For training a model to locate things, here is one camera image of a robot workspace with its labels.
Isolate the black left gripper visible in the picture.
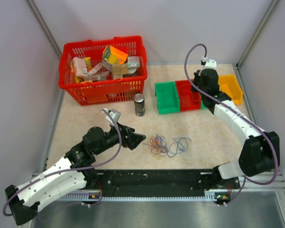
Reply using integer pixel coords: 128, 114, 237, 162
94, 121, 146, 155

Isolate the thin wire bundle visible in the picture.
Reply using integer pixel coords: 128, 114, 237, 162
142, 134, 171, 160

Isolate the red wire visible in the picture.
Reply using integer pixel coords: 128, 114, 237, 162
179, 83, 201, 106

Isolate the blue wire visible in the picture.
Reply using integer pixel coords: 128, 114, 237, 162
167, 136, 192, 157

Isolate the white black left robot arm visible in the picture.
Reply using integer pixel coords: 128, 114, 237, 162
5, 123, 146, 226

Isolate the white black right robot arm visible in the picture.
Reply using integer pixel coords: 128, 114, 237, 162
192, 69, 280, 188

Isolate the red storage bin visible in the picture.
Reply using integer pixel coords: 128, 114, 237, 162
175, 80, 201, 112

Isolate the yellow storage bin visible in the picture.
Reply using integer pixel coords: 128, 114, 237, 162
218, 75, 243, 105

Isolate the right green storage bin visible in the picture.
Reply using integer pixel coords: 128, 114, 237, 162
194, 76, 222, 110

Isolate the green storage bin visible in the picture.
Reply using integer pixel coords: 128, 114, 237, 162
155, 82, 180, 114
194, 76, 222, 110

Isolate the black drink can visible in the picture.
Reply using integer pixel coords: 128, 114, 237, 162
134, 94, 145, 116

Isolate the left green storage bin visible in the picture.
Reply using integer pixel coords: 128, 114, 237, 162
155, 82, 180, 114

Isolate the brown cardboard box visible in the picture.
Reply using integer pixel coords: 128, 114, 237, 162
112, 64, 129, 80

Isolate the white teal round tub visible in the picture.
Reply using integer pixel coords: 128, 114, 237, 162
127, 56, 140, 69

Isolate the red plastic shopping basket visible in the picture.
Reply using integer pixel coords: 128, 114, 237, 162
58, 36, 147, 106

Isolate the clear plastic wrapped pack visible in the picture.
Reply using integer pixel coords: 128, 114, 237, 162
88, 62, 103, 76

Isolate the orange green juice carton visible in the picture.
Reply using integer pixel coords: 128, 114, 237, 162
102, 45, 128, 65

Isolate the pink white snack box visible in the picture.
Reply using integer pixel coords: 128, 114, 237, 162
72, 57, 88, 77

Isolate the yellow snack packet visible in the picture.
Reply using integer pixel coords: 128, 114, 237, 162
83, 57, 92, 71

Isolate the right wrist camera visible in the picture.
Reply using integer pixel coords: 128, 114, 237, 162
201, 57, 217, 70

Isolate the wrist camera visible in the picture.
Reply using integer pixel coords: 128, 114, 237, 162
102, 108, 121, 124
201, 57, 217, 70

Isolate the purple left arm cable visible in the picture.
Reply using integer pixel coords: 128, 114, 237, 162
2, 111, 122, 216

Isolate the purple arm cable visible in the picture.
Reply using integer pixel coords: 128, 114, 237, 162
2, 111, 122, 216
184, 43, 281, 207

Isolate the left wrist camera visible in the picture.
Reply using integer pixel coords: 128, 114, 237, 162
102, 108, 121, 124

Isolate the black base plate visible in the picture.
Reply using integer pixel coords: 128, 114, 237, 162
98, 169, 231, 197

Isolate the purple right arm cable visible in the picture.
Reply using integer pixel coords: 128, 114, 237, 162
184, 43, 281, 207

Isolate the white slotted cable duct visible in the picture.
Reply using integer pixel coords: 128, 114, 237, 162
61, 191, 230, 201

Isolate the aluminium frame post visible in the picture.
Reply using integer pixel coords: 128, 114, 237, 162
26, 0, 62, 57

